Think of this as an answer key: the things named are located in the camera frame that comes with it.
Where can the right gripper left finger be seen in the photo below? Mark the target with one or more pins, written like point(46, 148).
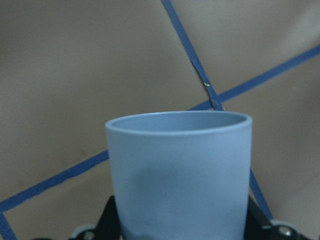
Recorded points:
point(107, 228)

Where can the light blue cup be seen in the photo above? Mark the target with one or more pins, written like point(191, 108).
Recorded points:
point(181, 175)

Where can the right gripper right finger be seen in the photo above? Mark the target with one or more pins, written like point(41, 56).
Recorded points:
point(259, 227)

